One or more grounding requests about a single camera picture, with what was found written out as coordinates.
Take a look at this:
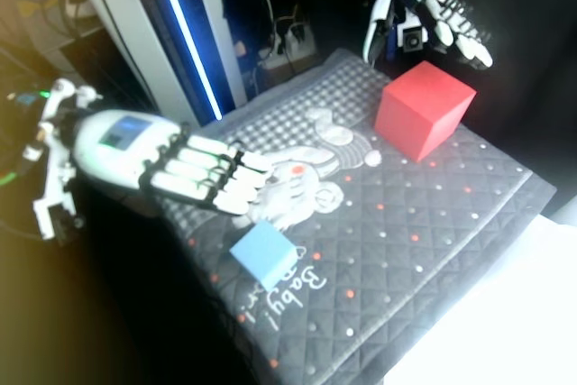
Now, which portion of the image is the white tower with blue light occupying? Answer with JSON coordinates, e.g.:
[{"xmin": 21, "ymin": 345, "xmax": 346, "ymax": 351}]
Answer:
[{"xmin": 62, "ymin": 0, "xmax": 249, "ymax": 127}]

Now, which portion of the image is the grey quilt with bear print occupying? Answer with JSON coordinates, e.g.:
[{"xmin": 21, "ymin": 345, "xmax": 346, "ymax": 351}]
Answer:
[{"xmin": 152, "ymin": 47, "xmax": 558, "ymax": 385}]

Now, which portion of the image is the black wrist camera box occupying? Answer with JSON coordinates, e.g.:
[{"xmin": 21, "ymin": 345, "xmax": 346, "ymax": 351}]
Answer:
[{"xmin": 396, "ymin": 23, "xmax": 429, "ymax": 54}]

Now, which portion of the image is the green cable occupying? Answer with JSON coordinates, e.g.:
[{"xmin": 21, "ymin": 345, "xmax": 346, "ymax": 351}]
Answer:
[{"xmin": 0, "ymin": 170, "xmax": 31, "ymax": 188}]

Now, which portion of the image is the blue cube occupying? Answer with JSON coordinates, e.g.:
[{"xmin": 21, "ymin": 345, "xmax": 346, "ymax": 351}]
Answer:
[{"xmin": 228, "ymin": 219, "xmax": 299, "ymax": 293}]

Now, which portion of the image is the red cube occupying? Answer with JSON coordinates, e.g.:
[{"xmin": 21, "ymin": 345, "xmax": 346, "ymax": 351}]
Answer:
[{"xmin": 373, "ymin": 60, "xmax": 478, "ymax": 163}]

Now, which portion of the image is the white power strip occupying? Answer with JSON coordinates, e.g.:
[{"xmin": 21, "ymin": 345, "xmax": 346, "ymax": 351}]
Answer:
[{"xmin": 258, "ymin": 19, "xmax": 317, "ymax": 72}]

